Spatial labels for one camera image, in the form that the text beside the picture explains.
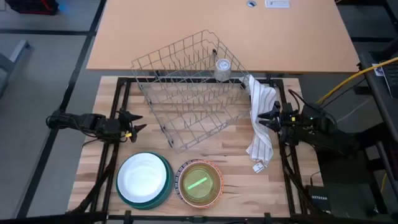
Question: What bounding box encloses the white striped dish towel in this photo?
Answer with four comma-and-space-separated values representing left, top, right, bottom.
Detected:
241, 74, 278, 174

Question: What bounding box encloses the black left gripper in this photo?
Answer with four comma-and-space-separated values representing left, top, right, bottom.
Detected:
96, 108, 147, 143

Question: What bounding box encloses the white paper label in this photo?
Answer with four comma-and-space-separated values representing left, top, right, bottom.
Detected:
371, 63, 386, 77

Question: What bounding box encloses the black side table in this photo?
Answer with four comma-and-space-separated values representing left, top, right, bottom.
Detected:
359, 51, 398, 200

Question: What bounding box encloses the black red toolbox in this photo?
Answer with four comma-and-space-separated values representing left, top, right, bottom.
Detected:
4, 0, 60, 16

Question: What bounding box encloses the black aluminium frame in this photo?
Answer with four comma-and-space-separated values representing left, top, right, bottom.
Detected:
67, 76, 317, 224

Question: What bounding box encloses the light wood desk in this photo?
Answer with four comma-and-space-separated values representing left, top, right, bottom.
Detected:
86, 0, 361, 75

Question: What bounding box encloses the black keyboard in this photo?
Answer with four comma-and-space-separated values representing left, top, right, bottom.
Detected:
381, 63, 398, 100

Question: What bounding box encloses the black Netgear switch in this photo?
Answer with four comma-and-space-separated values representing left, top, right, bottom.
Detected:
305, 185, 332, 213

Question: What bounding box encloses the grey speckled cup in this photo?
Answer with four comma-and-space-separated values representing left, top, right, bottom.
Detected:
213, 58, 233, 82

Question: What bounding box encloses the white plate green rim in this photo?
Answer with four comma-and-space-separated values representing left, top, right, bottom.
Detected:
115, 151, 174, 210

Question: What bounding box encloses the orange patterned deep plate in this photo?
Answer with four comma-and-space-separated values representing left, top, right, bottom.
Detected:
175, 159, 224, 209

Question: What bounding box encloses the grey furniture leg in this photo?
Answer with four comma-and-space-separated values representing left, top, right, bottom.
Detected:
0, 39, 34, 100

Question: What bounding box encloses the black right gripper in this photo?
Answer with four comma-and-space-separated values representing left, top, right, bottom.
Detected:
257, 101, 301, 147

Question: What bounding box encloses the white power socket strip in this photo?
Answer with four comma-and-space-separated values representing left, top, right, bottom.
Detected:
264, 0, 290, 9

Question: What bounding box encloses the grey wire dish rack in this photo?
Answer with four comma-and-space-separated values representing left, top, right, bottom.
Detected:
130, 29, 252, 153

